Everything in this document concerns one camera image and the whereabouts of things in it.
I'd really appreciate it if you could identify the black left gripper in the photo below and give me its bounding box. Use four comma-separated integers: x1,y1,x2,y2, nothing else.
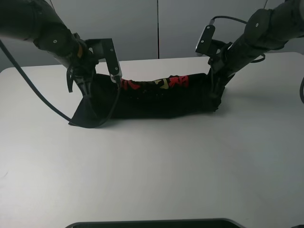
64,40,98,99

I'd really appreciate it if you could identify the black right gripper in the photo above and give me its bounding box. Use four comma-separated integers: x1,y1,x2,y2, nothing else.
208,41,235,99

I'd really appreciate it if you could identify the black printed t-shirt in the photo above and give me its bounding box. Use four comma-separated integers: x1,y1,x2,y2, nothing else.
71,73,221,128

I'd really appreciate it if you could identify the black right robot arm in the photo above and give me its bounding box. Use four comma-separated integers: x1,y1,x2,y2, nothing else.
209,0,304,96

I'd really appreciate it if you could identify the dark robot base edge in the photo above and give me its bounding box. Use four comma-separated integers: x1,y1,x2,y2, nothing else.
67,218,244,228

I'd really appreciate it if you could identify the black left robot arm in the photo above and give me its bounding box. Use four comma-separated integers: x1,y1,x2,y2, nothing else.
0,0,97,97

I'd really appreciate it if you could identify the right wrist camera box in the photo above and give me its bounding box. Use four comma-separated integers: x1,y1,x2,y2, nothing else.
195,24,226,57

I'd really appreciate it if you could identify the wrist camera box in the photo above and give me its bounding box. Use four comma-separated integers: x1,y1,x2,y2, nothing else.
195,24,226,57
85,38,122,84

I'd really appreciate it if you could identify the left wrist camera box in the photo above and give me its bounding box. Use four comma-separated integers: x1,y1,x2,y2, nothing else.
85,38,122,84

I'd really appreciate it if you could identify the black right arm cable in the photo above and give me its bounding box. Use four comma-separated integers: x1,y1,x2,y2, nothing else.
208,15,266,64

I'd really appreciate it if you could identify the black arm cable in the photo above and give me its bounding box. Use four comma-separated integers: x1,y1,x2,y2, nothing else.
0,39,121,129
208,15,266,64

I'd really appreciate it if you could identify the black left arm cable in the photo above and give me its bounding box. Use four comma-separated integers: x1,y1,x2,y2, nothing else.
0,39,121,129

